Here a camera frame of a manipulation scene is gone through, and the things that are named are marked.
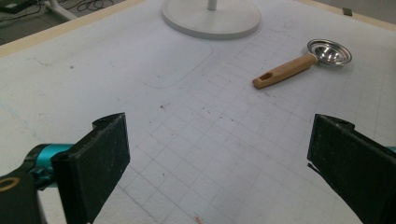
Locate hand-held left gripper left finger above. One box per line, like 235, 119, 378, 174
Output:
50, 112, 131, 224

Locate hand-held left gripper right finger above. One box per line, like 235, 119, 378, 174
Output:
306, 113, 396, 224

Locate white utensil stand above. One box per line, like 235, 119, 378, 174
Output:
161, 0, 262, 41

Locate white gridded mat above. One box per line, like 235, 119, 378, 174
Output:
0, 0, 396, 224

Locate white floor stand leg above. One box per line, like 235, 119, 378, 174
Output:
43, 0, 78, 21

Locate metal ladle with wooden handle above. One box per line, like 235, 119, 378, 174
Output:
251, 38, 353, 91

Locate tangle of black floor cables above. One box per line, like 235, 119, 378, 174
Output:
62, 0, 108, 11

